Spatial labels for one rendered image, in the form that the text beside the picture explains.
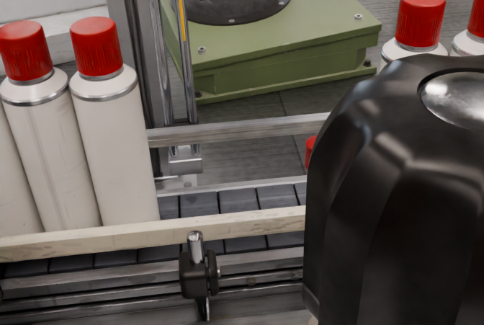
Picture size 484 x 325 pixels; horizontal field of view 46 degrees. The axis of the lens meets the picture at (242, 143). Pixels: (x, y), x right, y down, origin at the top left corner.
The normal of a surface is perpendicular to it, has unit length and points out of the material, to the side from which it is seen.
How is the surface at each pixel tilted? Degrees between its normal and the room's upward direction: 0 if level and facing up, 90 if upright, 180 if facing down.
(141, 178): 90
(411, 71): 12
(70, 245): 90
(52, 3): 90
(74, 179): 90
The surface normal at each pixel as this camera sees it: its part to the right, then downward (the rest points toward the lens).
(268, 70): 0.29, 0.56
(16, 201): 0.74, 0.38
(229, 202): -0.04, -0.80
